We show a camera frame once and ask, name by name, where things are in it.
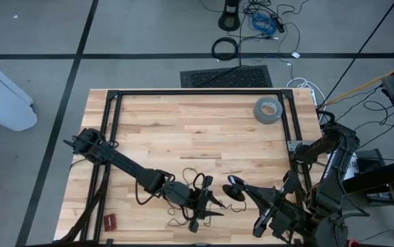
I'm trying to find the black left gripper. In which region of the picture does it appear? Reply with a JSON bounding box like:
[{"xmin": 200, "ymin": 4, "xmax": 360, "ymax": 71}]
[{"xmin": 188, "ymin": 175, "xmax": 227, "ymax": 234}]

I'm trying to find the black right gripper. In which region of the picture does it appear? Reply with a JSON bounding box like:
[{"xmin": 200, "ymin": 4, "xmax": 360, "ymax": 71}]
[{"xmin": 241, "ymin": 170, "xmax": 305, "ymax": 239}]

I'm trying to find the thin black cord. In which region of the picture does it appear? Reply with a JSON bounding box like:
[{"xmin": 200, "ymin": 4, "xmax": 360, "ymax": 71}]
[{"xmin": 164, "ymin": 167, "xmax": 248, "ymax": 229}]

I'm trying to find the black cord spool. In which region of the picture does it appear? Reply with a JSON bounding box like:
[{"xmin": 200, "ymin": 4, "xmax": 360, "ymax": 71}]
[{"xmin": 222, "ymin": 174, "xmax": 248, "ymax": 202}]

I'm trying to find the red ridged block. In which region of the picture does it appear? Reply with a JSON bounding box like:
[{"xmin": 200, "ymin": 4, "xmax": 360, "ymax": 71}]
[{"xmin": 103, "ymin": 213, "xmax": 118, "ymax": 233}]

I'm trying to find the white power strip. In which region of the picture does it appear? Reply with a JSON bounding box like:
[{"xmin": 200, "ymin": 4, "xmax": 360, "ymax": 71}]
[{"xmin": 286, "ymin": 78, "xmax": 318, "ymax": 108}]

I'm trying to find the black floor mat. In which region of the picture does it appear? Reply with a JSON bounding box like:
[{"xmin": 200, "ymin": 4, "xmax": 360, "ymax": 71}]
[{"xmin": 180, "ymin": 64, "xmax": 274, "ymax": 89}]

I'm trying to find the thin black slanted strut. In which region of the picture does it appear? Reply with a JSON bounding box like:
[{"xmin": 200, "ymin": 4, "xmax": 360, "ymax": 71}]
[{"xmin": 320, "ymin": 0, "xmax": 394, "ymax": 104}]

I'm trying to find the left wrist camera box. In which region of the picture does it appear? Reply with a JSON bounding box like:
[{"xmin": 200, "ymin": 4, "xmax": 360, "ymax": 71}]
[{"xmin": 179, "ymin": 190, "xmax": 201, "ymax": 211}]

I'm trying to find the grey duct tape roll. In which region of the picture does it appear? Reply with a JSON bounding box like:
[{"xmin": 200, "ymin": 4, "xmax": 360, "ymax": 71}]
[{"xmin": 253, "ymin": 96, "xmax": 283, "ymax": 125}]

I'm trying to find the black aluminium table frame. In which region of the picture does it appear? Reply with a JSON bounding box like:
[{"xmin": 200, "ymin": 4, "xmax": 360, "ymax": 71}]
[{"xmin": 51, "ymin": 89, "xmax": 351, "ymax": 247}]

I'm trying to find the long yellow cable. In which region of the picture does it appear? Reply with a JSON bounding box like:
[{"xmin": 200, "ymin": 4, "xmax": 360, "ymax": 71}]
[{"xmin": 316, "ymin": 58, "xmax": 394, "ymax": 110}]

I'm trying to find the coiled black floor cable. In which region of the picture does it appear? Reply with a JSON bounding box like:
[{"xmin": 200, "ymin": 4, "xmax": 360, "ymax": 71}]
[{"xmin": 211, "ymin": 36, "xmax": 240, "ymax": 62}]

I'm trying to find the blue coiled cable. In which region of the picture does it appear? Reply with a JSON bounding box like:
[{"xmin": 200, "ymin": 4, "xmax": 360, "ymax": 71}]
[{"xmin": 251, "ymin": 12, "xmax": 277, "ymax": 35}]

